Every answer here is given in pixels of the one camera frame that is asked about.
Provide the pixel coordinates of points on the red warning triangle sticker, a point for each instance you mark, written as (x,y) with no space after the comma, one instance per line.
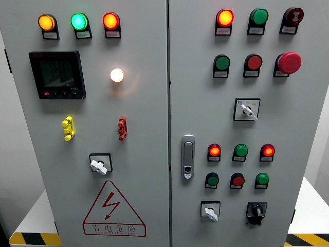
(113,227)

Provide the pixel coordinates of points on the large red stop button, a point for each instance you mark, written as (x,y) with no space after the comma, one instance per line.
(289,63)

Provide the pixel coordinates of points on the small red push button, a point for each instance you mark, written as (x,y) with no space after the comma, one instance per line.
(238,180)

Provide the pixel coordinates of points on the white indicator lamp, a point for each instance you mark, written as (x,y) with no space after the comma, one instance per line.
(117,75)

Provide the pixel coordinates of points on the black knob turn switch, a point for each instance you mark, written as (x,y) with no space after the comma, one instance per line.
(257,211)

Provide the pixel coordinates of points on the small red indicator lamp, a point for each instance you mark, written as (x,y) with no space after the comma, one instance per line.
(214,150)
(268,150)

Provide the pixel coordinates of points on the large green push button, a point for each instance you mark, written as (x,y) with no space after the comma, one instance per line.
(222,62)

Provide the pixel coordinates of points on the black yellow striped tape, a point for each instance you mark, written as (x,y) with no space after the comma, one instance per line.
(309,239)
(34,239)

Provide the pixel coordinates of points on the small green push button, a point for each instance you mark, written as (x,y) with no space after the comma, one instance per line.
(212,180)

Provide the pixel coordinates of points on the small label plate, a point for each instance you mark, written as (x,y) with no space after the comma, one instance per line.
(255,30)
(266,159)
(223,31)
(220,74)
(235,187)
(113,34)
(210,187)
(260,187)
(213,158)
(50,35)
(251,73)
(280,73)
(83,34)
(288,30)
(238,159)

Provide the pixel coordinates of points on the large red indicator lamp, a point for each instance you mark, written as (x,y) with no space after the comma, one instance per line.
(111,21)
(225,18)

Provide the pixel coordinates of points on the dark red buzzer lamp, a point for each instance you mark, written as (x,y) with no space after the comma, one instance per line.
(294,16)

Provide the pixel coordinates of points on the black digital meter display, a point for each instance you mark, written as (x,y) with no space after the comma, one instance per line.
(58,74)

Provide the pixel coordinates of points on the large red push button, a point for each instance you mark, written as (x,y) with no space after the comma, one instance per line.
(254,62)

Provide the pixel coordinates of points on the pale grey cabinet door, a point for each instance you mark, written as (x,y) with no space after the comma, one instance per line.
(282,128)
(144,115)

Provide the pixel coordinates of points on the large green indicator lamp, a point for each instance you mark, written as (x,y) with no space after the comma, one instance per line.
(79,21)
(259,16)

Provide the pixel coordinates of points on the silver door lock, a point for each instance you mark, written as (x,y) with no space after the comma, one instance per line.
(188,154)

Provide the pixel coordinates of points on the small green indicator lamp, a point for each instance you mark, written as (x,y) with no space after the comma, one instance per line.
(241,150)
(262,179)

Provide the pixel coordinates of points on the large yellow indicator lamp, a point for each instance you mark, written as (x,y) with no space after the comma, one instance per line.
(46,23)

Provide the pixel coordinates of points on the black door hinge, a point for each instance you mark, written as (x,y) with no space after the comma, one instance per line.
(8,61)
(56,227)
(293,216)

